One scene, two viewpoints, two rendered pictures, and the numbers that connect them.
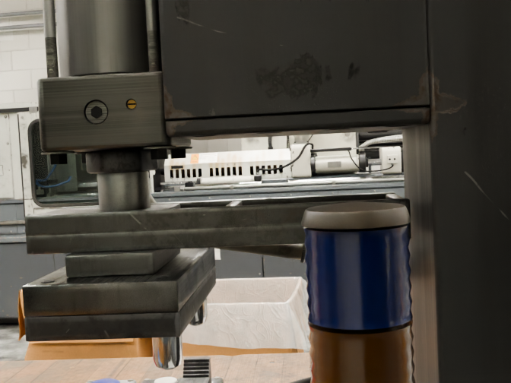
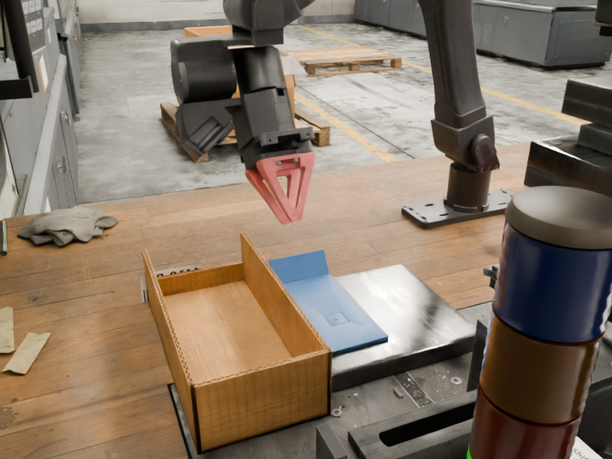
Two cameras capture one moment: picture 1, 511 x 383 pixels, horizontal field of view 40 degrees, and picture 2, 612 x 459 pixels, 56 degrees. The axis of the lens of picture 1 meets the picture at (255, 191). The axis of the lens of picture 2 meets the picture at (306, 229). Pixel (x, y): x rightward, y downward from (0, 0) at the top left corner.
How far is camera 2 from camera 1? 0.19 m
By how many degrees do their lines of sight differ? 65
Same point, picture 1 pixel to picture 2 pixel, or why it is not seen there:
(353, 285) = (507, 279)
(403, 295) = (559, 316)
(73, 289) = (562, 158)
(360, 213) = (527, 217)
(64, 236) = (590, 106)
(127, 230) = not seen: outside the picture
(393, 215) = (563, 234)
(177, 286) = not seen: outside the picture
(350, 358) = (494, 336)
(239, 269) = not seen: outside the picture
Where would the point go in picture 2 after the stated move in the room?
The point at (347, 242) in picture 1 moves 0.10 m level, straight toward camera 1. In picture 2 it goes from (513, 239) to (209, 293)
